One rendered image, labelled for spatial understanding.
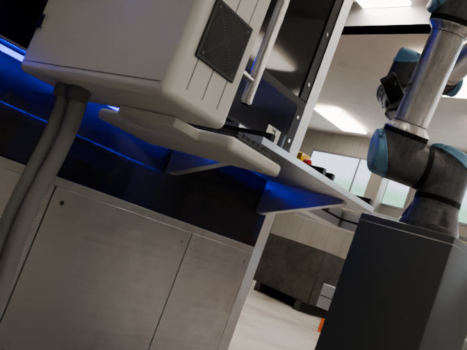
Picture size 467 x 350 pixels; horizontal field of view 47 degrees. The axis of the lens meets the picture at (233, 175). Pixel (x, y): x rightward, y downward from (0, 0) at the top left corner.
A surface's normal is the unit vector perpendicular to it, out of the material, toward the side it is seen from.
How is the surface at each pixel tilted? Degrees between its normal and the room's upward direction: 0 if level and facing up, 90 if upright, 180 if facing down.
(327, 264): 90
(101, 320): 90
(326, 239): 90
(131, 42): 90
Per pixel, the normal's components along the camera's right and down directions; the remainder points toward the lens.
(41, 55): -0.56, -0.29
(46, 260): 0.72, 0.20
